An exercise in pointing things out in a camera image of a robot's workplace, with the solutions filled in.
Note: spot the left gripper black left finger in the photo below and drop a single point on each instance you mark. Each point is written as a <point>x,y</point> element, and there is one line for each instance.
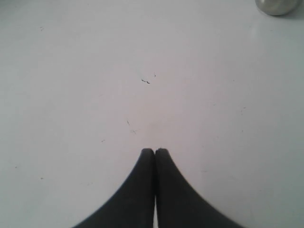
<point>132,206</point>

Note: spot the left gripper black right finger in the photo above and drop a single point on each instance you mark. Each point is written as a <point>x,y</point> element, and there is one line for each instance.
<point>178,204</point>

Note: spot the stainless steel cup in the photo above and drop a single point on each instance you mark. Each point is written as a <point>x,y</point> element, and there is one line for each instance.
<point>277,7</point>

